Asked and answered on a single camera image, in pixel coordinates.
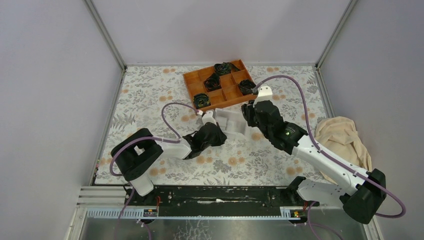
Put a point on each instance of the rolled black belt front-left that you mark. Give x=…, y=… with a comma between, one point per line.
x=201, y=100

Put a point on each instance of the orange wooden divided tray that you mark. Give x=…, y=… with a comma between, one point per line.
x=228, y=95

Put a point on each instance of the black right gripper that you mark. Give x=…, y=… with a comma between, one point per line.
x=249, y=113

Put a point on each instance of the rolled black belt middle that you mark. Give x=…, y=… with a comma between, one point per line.
x=212, y=83

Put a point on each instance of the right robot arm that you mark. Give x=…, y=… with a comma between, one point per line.
x=352, y=192

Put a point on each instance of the beige crumpled cloth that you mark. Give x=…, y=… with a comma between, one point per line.
x=339, y=135

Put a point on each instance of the white slotted cable duct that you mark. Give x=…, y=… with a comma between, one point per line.
x=145, y=214

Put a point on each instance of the rolled black belt top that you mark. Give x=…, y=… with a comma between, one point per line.
x=225, y=68

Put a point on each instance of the white plastic card box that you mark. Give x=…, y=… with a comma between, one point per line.
x=232, y=124

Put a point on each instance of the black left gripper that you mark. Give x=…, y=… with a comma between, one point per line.
x=220, y=138

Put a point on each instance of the rolled black belt right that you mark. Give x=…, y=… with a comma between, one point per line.
x=246, y=87

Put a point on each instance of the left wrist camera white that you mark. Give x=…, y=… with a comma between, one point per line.
x=209, y=117

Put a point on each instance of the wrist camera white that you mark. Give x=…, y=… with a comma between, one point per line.
x=264, y=93
x=209, y=117

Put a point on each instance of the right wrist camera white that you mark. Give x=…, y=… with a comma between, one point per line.
x=264, y=93

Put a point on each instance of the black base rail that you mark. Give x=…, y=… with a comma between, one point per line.
x=221, y=201

